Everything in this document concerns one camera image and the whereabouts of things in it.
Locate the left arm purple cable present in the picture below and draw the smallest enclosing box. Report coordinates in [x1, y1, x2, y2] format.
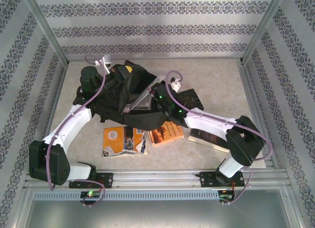
[46, 55, 109, 208]

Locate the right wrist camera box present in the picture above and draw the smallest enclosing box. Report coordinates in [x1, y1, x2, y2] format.
[170, 77, 183, 92]

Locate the thick black book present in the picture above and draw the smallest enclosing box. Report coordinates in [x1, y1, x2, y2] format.
[187, 128, 231, 154]

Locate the aluminium frame post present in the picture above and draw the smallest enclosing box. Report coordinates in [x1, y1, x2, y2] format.
[240, 0, 288, 65]
[21, 0, 69, 65]

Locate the grey metal panel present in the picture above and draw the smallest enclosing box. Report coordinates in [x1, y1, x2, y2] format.
[14, 188, 306, 228]

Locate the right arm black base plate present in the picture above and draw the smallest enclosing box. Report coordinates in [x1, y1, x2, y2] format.
[199, 170, 246, 189]

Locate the aluminium side rail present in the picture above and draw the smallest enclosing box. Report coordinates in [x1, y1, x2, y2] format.
[236, 60, 281, 169]
[34, 62, 69, 172]

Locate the black backpack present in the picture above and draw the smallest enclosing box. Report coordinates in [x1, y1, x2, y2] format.
[75, 60, 188, 130]

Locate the orange geography magazine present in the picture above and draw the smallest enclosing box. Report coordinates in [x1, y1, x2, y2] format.
[102, 126, 148, 159]

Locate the thin black book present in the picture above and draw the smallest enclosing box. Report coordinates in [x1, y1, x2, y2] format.
[177, 88, 204, 110]

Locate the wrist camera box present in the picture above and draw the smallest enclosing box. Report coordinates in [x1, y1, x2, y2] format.
[99, 55, 112, 71]
[170, 77, 183, 92]

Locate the slotted grey cable duct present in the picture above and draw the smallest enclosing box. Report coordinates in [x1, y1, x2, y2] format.
[33, 190, 233, 201]

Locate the aluminium mounting rail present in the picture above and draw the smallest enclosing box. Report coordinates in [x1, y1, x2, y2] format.
[23, 170, 288, 191]

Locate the small orange book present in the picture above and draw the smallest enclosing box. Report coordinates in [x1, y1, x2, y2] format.
[147, 122, 185, 147]

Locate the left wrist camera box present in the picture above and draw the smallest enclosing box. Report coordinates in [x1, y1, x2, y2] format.
[99, 55, 112, 71]

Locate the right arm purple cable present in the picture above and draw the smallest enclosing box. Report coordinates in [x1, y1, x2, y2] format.
[165, 70, 275, 205]

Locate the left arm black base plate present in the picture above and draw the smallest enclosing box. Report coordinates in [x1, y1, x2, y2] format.
[68, 172, 114, 189]

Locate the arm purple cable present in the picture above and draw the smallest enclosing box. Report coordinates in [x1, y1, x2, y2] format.
[46, 55, 109, 208]
[165, 70, 275, 205]

